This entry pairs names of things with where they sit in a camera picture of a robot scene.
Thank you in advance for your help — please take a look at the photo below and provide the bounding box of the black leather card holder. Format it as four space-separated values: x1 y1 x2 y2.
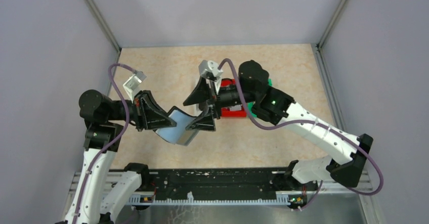
168 106 196 130

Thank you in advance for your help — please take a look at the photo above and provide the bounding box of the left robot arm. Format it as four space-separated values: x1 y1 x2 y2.
61 89 177 223

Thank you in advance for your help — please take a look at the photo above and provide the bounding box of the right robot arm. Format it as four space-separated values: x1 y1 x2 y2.
184 60 373 188

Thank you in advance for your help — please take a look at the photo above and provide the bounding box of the white plastic bin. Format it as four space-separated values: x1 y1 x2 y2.
193 77 206 115

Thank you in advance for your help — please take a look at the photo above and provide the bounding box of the red plastic bin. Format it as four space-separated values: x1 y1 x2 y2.
221 78 247 118

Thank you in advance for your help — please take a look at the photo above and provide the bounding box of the green plastic bin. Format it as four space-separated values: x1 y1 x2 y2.
247 78 273 118

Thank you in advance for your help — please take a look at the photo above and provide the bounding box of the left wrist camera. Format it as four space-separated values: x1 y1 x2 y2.
122 71 147 100

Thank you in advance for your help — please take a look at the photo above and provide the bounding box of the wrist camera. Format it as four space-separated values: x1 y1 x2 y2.
122 71 147 100
198 60 223 93

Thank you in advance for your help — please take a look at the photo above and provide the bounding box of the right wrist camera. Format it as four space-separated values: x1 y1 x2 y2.
198 60 223 93

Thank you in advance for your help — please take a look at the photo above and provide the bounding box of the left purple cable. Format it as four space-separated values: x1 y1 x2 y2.
70 63 138 224

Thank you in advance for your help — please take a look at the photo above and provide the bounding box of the aluminium frame rail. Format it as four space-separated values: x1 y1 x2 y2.
68 170 373 206

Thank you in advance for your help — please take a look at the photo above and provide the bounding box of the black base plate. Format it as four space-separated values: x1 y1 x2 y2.
119 167 318 201

